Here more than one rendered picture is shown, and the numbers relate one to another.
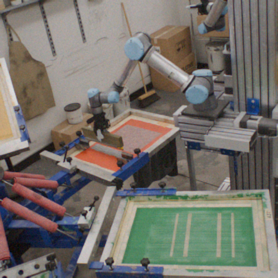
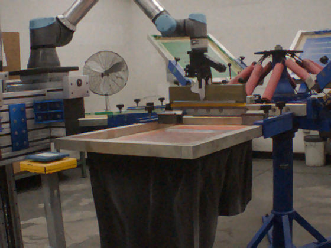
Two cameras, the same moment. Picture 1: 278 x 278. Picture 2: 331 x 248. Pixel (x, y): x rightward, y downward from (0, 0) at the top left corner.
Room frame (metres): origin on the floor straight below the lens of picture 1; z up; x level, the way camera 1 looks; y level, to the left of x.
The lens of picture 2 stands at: (4.17, -0.29, 1.17)
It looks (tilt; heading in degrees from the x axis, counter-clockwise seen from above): 6 degrees down; 170
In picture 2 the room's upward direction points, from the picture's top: 3 degrees counter-clockwise
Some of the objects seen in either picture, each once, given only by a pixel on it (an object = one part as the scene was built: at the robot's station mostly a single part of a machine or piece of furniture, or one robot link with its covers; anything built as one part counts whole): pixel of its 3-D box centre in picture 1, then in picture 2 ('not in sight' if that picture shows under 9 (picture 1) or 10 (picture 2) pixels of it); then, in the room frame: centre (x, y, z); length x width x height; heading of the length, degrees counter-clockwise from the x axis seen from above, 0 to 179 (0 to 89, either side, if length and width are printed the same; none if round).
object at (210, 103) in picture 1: (204, 99); (43, 57); (2.22, -0.46, 1.31); 0.15 x 0.15 x 0.10
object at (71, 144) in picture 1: (73, 147); (273, 124); (2.55, 0.44, 0.98); 0.30 x 0.05 x 0.07; 134
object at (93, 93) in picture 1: (94, 98); (197, 26); (2.37, 0.19, 1.39); 0.09 x 0.08 x 0.11; 65
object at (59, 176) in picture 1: (62, 176); not in sight; (2.13, 0.48, 1.02); 0.17 x 0.06 x 0.05; 134
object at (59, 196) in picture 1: (82, 182); not in sight; (2.21, 0.39, 0.89); 1.24 x 0.06 x 0.06; 134
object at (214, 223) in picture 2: not in sight; (226, 199); (2.70, 0.18, 0.74); 0.46 x 0.04 x 0.42; 134
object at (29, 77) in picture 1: (24, 71); not in sight; (4.30, 1.03, 1.06); 0.53 x 0.07 x 1.05; 134
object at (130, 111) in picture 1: (124, 140); (182, 131); (2.51, 0.08, 0.97); 0.79 x 0.58 x 0.04; 134
